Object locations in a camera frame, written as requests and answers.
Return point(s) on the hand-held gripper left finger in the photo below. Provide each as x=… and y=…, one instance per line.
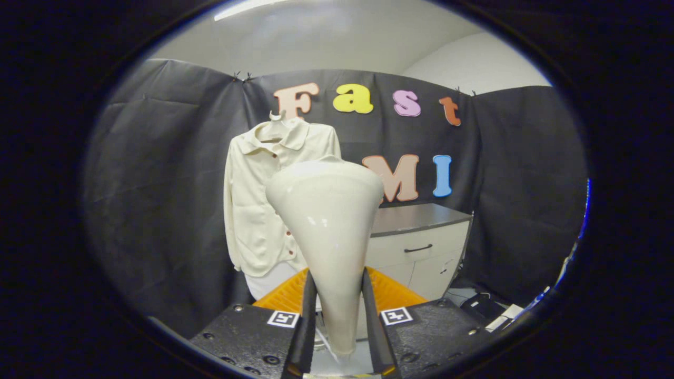
x=306, y=337

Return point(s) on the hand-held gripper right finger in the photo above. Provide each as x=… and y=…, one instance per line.
x=373, y=337

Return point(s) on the cream button-up shirt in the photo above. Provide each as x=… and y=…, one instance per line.
x=250, y=210

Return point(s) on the cream plastic clothes hanger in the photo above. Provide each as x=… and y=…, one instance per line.
x=277, y=118

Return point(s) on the grey and beige cabinet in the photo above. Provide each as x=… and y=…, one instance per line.
x=421, y=216

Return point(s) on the small white box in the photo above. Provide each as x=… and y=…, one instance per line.
x=508, y=314

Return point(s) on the black backdrop cloth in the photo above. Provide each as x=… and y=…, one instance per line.
x=158, y=184

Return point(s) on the ceiling light strip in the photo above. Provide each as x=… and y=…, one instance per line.
x=247, y=8

